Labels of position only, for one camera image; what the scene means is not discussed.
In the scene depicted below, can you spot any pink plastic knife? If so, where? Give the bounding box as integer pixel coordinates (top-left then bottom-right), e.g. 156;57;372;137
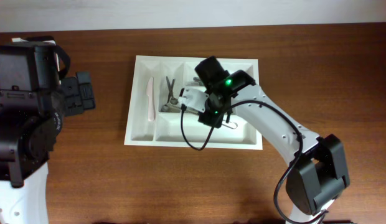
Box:
146;77;155;121

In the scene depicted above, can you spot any steel spoon tray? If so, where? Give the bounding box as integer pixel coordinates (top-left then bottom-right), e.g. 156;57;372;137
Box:
167;103;199;115

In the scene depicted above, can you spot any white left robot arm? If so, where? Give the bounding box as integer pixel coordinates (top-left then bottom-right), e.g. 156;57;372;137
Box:
0;36;96;223

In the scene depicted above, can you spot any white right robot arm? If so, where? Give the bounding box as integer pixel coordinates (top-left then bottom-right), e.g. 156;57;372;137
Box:
195;57;350;223

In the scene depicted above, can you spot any white plastic cutlery tray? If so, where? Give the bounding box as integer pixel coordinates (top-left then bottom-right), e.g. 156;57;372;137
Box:
124;55;263;150

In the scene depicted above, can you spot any small dark teaspoon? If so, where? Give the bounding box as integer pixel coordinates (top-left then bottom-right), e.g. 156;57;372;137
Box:
161;77;174;112
166;77;178;105

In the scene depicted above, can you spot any steel fork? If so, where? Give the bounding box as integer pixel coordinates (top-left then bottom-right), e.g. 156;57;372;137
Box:
186;82;204;86

